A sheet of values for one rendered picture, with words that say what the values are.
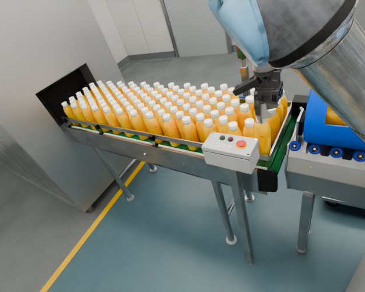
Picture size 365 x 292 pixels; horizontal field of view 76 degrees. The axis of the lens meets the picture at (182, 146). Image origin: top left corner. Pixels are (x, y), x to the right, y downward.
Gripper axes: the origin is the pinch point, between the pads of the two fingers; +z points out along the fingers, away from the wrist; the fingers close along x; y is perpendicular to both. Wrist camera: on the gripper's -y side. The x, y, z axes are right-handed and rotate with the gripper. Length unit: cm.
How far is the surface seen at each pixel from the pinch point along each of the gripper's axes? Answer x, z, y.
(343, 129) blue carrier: 2.2, 3.4, 27.1
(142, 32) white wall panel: 325, 51, -357
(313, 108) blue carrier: 4.4, -2.7, 17.0
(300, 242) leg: 7, 101, 17
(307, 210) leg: 7, 63, 19
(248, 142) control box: -10.5, 4.3, -1.6
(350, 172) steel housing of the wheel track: 3.9, 25.7, 32.2
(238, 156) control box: -17.6, 5.2, -2.8
